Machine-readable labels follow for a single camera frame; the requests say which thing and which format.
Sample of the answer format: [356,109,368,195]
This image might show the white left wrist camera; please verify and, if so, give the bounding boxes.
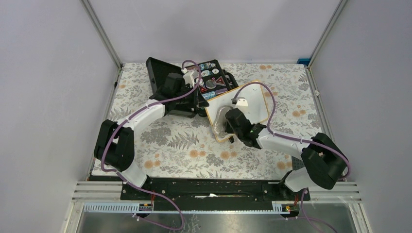
[181,68,199,87]

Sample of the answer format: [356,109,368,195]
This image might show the silver round dealer button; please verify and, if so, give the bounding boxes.
[205,79,217,89]

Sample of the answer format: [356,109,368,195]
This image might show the red triangle card marker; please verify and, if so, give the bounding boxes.
[215,77,225,86]

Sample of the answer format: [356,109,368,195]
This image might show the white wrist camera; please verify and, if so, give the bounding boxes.
[231,97,249,108]
[181,68,199,87]

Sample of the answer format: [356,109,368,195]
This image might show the yellow framed whiteboard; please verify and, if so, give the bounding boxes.
[206,80,270,142]

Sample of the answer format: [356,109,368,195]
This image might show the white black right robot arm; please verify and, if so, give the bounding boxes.
[225,108,350,200]

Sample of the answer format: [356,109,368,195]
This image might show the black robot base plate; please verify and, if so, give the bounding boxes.
[120,177,310,212]

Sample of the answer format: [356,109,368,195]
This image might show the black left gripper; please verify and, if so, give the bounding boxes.
[175,84,209,109]

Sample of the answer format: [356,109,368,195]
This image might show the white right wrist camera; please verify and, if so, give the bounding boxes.
[231,97,249,108]

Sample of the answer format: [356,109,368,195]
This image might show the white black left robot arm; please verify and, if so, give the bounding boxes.
[93,70,202,200]

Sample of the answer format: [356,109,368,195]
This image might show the blue corner bracket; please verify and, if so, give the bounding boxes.
[297,58,311,66]

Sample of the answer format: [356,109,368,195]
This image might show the black poker chip case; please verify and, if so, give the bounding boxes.
[146,57,239,118]

